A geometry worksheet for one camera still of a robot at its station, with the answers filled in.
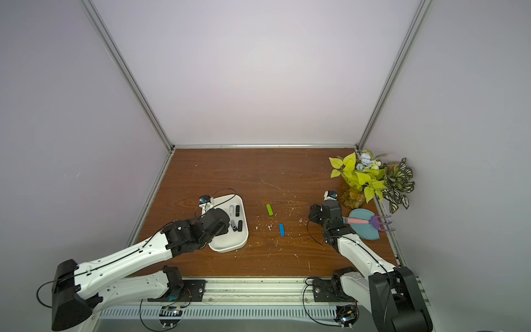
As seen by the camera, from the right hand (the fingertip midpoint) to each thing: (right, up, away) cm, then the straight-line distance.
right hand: (316, 204), depth 88 cm
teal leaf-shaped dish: (+21, -12, -1) cm, 24 cm away
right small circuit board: (+6, -35, -18) cm, 40 cm away
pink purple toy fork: (+26, -8, +2) cm, 27 cm away
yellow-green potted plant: (+14, +13, -12) cm, 23 cm away
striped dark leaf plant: (+27, +11, -14) cm, 33 cm away
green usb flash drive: (-21, -4, +6) cm, 22 cm away
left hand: (-36, -4, -10) cm, 38 cm away
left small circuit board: (-56, -35, -16) cm, 68 cm away
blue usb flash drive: (-15, -11, 0) cm, 19 cm away
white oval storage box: (-34, -13, -2) cm, 37 cm away
